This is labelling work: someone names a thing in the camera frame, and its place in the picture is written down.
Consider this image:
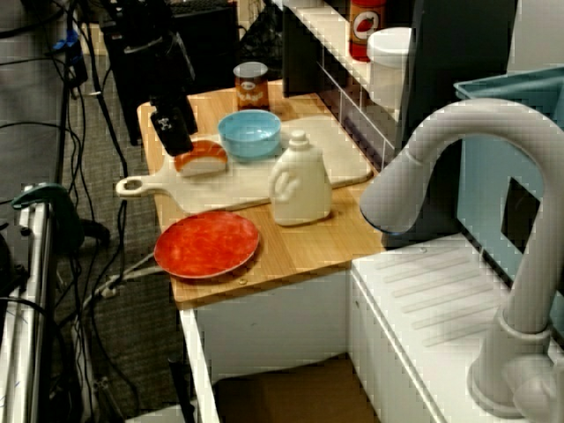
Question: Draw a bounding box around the black computer case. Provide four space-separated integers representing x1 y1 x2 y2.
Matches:
100 0 241 146

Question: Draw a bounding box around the aluminium extrusion frame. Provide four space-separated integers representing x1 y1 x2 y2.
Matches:
0 189 58 423

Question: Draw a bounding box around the black tiled shelf unit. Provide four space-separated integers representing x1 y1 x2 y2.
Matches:
281 0 519 248

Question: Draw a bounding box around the light blue bowl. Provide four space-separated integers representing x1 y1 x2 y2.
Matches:
217 108 282 160

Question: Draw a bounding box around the green handheld tool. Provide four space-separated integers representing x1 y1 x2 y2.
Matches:
11 182 111 255

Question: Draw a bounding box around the salmon sushi toy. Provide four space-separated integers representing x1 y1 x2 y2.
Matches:
173 138 229 178

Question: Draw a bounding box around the orange beans can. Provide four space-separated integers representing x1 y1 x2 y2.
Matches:
233 61 271 112

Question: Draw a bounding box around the pale wooden cutting board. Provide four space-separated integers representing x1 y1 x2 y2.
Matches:
115 115 375 213

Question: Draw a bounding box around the red round plate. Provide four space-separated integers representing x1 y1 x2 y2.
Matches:
153 210 261 281

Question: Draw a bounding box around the white lidded container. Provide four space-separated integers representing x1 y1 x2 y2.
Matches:
366 26 414 111

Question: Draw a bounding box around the grey toy faucet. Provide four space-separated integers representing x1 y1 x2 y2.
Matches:
360 97 564 419

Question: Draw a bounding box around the white toy sink unit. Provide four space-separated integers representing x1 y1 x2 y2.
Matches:
178 233 564 423

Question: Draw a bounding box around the long black cable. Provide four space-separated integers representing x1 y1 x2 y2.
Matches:
85 0 130 182

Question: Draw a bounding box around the brown cardboard sheet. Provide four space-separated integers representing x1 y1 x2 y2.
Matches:
211 356 380 423

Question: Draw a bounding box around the red ketchup bottle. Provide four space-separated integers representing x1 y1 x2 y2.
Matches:
349 0 387 63

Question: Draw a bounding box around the white cable bundle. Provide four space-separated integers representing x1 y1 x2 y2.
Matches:
81 253 164 309

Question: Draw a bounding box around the teal box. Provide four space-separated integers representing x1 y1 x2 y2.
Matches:
453 65 564 309

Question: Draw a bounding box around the white detergent bottle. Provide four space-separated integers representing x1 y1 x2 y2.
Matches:
269 130 334 227

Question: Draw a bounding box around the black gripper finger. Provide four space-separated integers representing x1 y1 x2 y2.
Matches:
177 99 200 137
149 107 195 159

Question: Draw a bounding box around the blue cable connector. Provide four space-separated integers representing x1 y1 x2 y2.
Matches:
52 37 81 57

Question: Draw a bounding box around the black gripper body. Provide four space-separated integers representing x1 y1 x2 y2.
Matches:
125 33 197 110

